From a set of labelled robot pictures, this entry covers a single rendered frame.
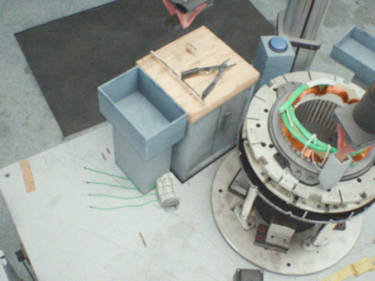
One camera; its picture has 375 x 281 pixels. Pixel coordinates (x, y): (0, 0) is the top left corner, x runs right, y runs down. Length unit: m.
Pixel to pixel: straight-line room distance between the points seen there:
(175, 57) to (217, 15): 1.73
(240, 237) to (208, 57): 0.42
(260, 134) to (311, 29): 0.52
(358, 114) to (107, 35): 2.06
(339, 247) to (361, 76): 0.42
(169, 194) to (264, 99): 0.34
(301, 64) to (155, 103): 0.55
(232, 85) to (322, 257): 0.46
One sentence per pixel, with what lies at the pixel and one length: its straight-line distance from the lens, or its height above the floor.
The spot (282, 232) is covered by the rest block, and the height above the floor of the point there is 0.85.
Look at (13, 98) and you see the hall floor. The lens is 2.50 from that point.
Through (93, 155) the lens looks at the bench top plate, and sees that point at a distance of 1.31.
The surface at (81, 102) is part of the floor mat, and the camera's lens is 2.41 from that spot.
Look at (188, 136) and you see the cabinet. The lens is 1.10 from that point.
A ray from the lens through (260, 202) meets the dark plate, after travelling 1.27.
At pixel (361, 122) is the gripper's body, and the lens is 0.78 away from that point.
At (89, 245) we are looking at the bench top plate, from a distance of 1.20.
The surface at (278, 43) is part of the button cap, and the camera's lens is 1.24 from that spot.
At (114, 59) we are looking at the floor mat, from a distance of 2.57.
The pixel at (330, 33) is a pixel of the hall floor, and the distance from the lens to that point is 2.96.
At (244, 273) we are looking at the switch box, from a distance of 1.13.
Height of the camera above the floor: 1.88
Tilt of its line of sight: 55 degrees down
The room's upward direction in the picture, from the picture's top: 8 degrees clockwise
